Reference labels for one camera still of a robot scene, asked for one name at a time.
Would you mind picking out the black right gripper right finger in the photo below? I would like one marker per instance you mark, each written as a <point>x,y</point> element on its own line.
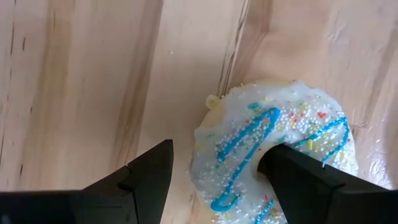
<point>326,196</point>

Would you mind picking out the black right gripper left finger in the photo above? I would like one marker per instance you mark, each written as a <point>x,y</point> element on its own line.
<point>124,199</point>

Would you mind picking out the large white blue-drizzled donut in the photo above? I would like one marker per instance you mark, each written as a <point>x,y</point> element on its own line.
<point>248,102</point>

